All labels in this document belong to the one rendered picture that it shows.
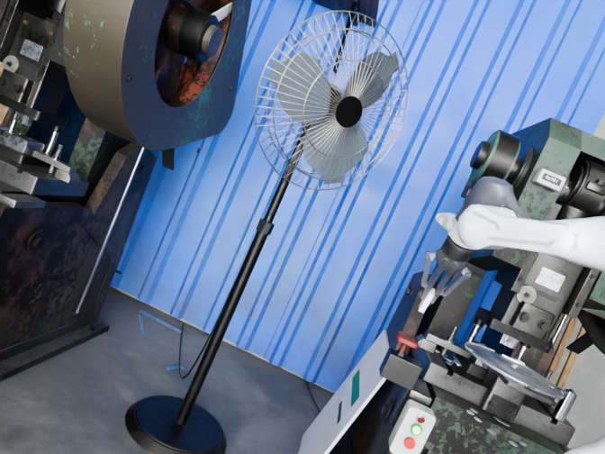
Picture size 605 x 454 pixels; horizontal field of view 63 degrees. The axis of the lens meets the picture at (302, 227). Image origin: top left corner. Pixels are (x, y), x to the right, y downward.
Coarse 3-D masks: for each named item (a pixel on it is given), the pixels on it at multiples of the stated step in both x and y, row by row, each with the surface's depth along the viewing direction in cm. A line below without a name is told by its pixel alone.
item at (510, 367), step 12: (468, 348) 144; (480, 348) 155; (492, 360) 144; (504, 360) 149; (516, 360) 158; (504, 372) 136; (516, 372) 139; (528, 372) 151; (528, 384) 135; (540, 384) 141; (552, 384) 148; (552, 396) 132
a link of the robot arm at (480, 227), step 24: (480, 216) 106; (504, 216) 103; (600, 216) 94; (480, 240) 106; (504, 240) 102; (528, 240) 98; (552, 240) 94; (576, 240) 92; (600, 240) 90; (600, 264) 91
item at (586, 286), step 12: (552, 216) 142; (528, 264) 144; (504, 276) 154; (516, 276) 145; (588, 276) 142; (516, 288) 144; (576, 288) 145; (588, 288) 142; (576, 300) 143; (564, 312) 146; (576, 312) 143
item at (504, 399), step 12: (492, 372) 144; (492, 384) 141; (504, 384) 140; (516, 384) 129; (492, 396) 141; (504, 396) 140; (516, 396) 140; (540, 396) 128; (492, 408) 141; (504, 408) 141; (516, 408) 140
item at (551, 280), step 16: (544, 256) 146; (544, 272) 146; (560, 272) 146; (576, 272) 146; (528, 288) 146; (544, 288) 147; (560, 288) 146; (496, 304) 157; (512, 304) 148; (528, 304) 145; (544, 304) 147; (560, 304) 147; (512, 320) 147; (528, 320) 145; (544, 320) 144; (544, 336) 145
